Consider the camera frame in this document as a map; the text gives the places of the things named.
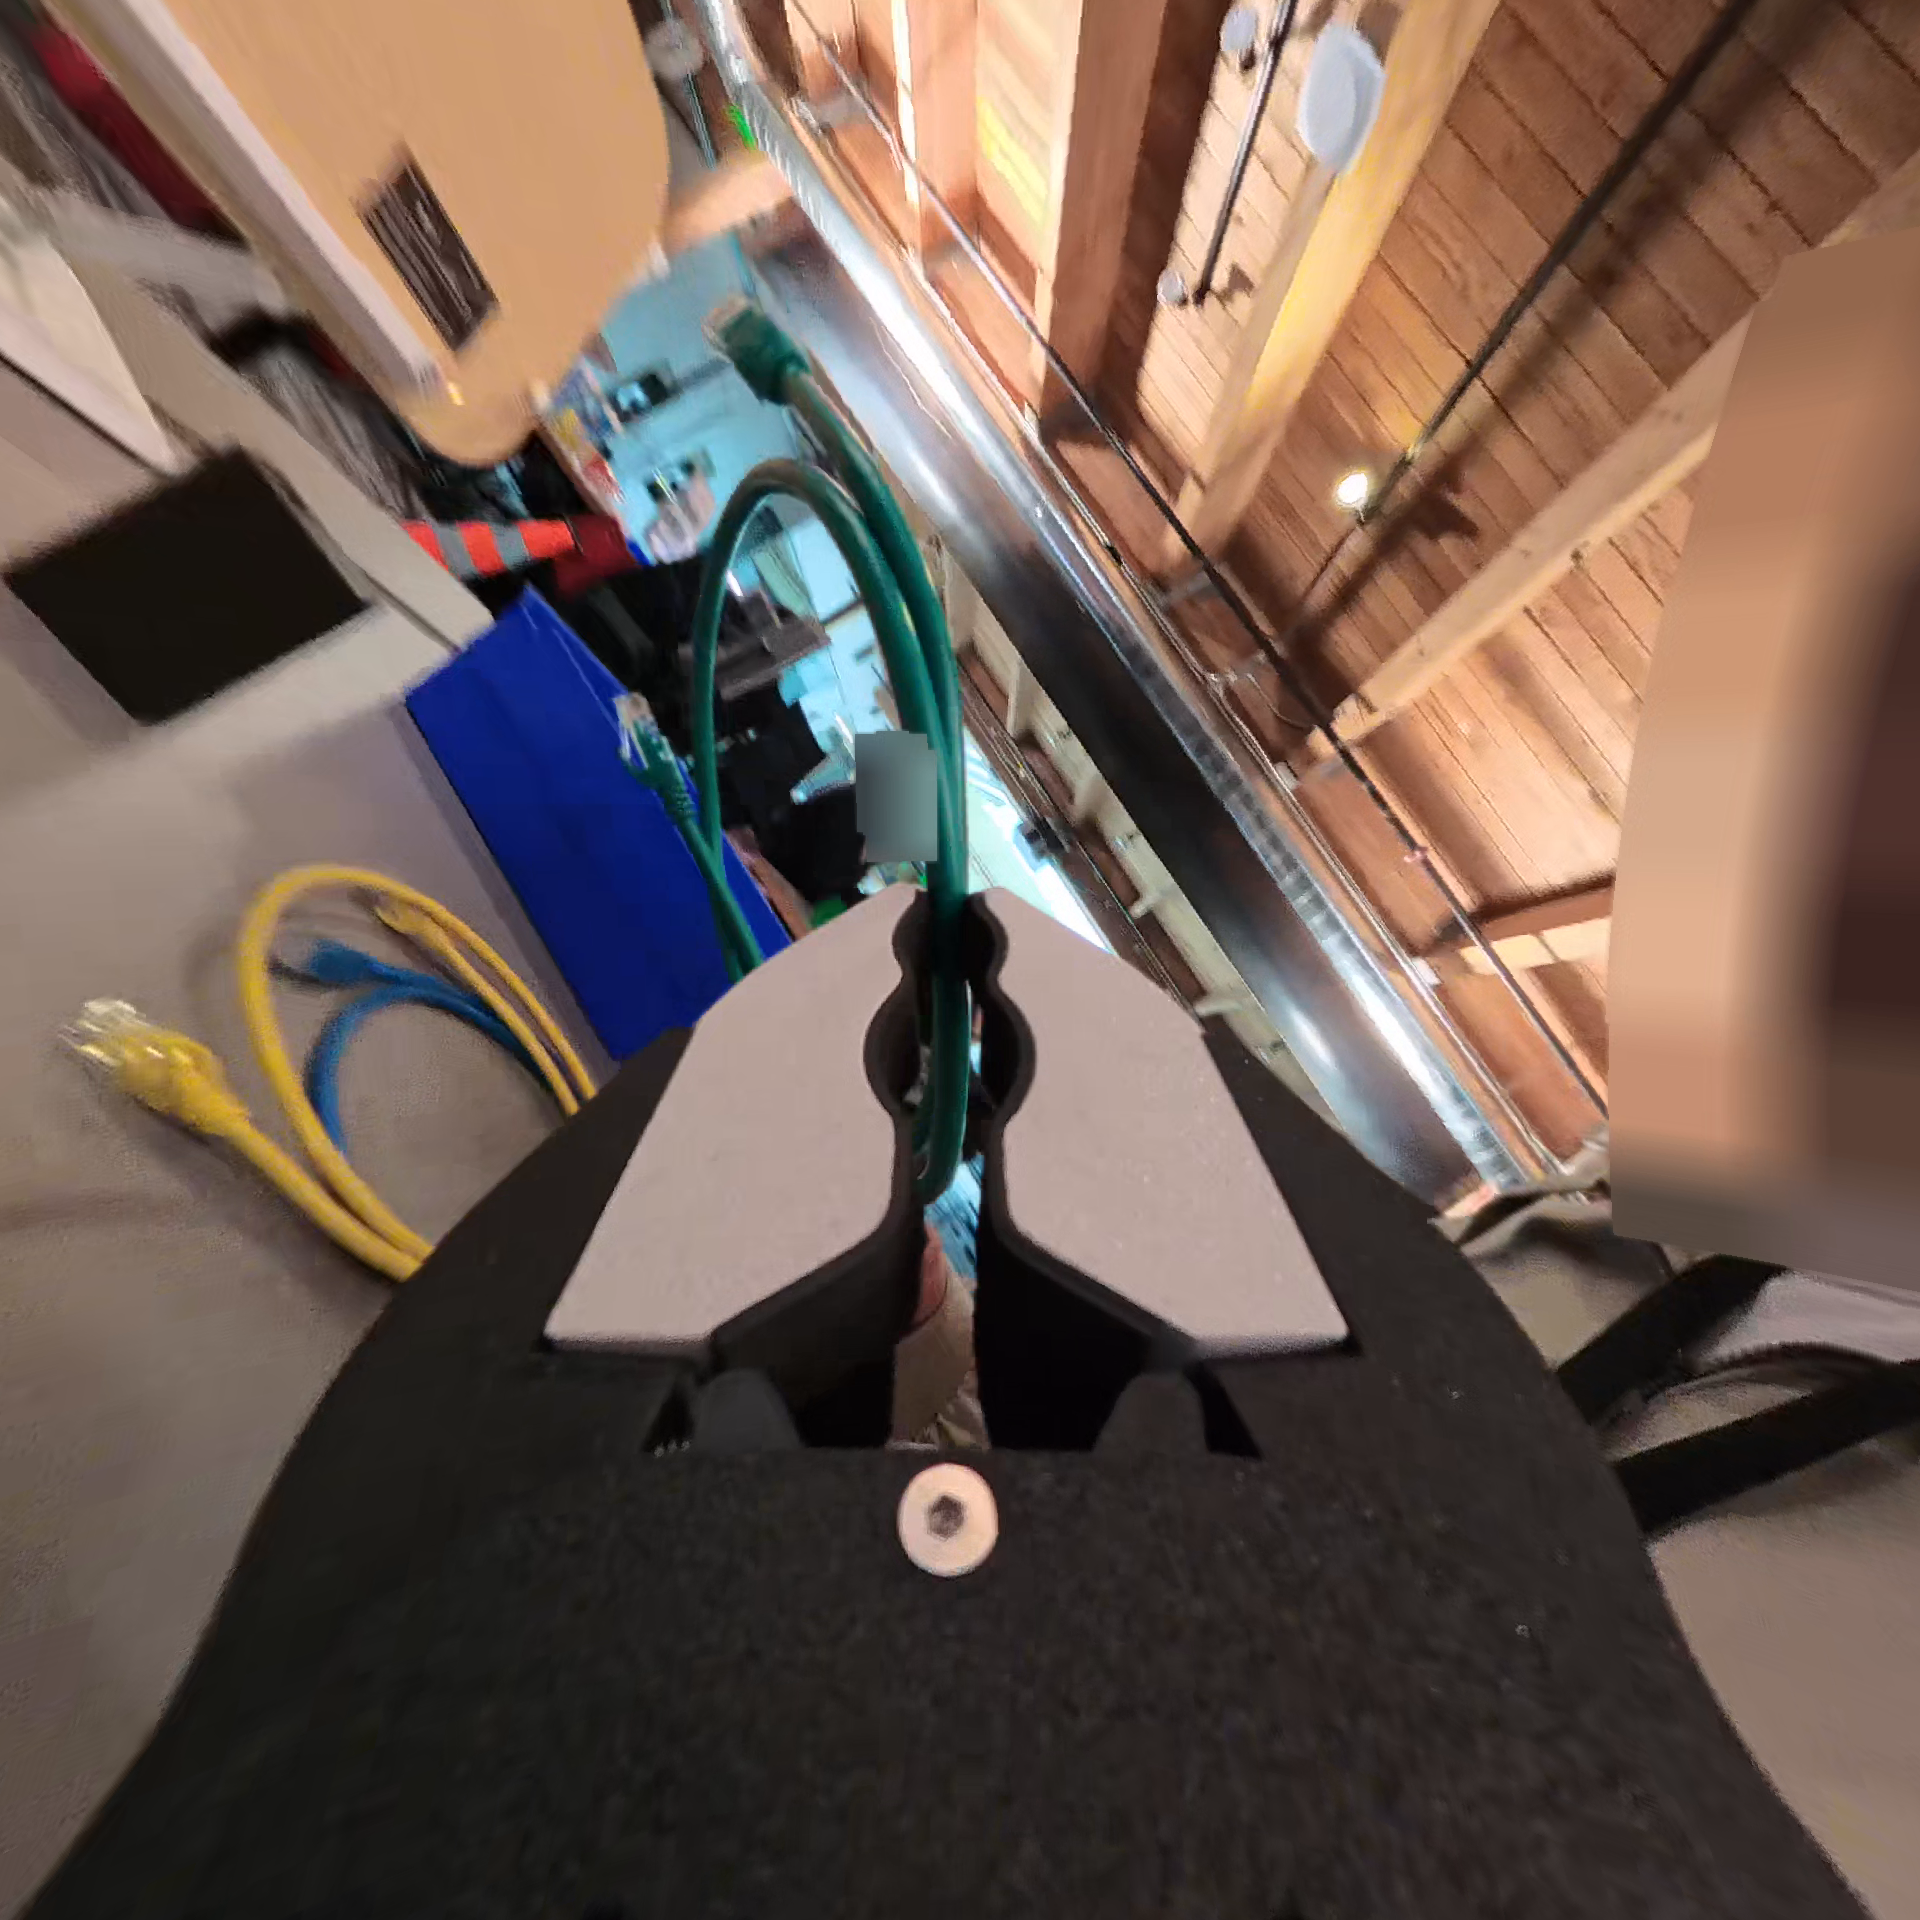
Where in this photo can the wooden board with white rail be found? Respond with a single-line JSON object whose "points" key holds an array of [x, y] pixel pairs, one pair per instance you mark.
{"points": [[493, 135]]}

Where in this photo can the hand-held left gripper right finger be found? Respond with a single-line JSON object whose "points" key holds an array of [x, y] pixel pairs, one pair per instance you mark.
{"points": [[1154, 1171]]}

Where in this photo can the blue plastic bin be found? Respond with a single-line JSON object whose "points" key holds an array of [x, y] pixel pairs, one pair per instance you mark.
{"points": [[569, 809]]}

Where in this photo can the orange striped traffic cone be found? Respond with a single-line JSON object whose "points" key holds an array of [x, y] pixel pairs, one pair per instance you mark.
{"points": [[481, 546]]}

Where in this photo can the black ethernet switch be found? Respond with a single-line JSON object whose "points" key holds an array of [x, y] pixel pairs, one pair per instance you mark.
{"points": [[181, 599]]}

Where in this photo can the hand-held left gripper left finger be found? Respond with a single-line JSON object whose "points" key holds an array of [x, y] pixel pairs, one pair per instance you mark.
{"points": [[749, 1171]]}

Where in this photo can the white round ceiling device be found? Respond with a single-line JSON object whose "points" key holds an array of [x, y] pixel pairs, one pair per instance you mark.
{"points": [[1340, 90]]}

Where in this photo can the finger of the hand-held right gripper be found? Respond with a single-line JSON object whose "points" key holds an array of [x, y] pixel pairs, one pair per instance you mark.
{"points": [[358, 546]]}

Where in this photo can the silver ceiling duct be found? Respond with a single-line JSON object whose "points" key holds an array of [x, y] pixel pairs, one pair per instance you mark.
{"points": [[930, 375]]}

